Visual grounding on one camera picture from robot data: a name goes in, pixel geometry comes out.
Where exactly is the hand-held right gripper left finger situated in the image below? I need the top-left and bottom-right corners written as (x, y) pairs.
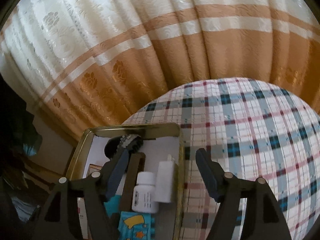
top-left (37, 151), bottom-right (130, 240)

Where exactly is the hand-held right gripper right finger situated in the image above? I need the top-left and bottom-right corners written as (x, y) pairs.
top-left (195, 148), bottom-right (293, 240)

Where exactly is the dark brown bar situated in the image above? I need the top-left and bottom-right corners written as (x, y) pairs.
top-left (119, 152), bottom-right (146, 212)

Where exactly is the teal bear toy block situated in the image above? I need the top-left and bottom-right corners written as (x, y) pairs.
top-left (104, 195), bottom-right (123, 214)

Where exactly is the white pill bottle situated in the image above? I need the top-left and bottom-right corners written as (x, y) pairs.
top-left (131, 172), bottom-right (160, 214)

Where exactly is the grey sock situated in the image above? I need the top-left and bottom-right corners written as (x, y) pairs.
top-left (104, 134), bottom-right (144, 159)

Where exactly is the white charger adapter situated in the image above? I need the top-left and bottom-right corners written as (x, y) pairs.
top-left (154, 154), bottom-right (179, 204)

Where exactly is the gold metal tray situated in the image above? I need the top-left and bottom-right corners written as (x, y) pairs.
top-left (65, 124), bottom-right (185, 240)

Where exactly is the long blue toy block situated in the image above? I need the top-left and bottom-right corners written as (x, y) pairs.
top-left (117, 211), bottom-right (154, 240)

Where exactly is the white paper sheet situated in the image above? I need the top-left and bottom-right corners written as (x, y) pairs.
top-left (80, 135), bottom-right (180, 240)

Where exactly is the plaid tablecloth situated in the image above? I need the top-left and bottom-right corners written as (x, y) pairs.
top-left (121, 77), bottom-right (320, 240)

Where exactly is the teal cloth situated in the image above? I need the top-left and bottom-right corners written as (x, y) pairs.
top-left (22, 142), bottom-right (40, 157)

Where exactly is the blue grey cloth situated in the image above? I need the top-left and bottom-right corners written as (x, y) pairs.
top-left (9, 195), bottom-right (40, 223)

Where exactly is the dark cloth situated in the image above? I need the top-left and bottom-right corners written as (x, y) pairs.
top-left (0, 80), bottom-right (42, 155)

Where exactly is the cream and orange floral curtain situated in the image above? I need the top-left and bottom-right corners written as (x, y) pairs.
top-left (0, 0), bottom-right (320, 140)

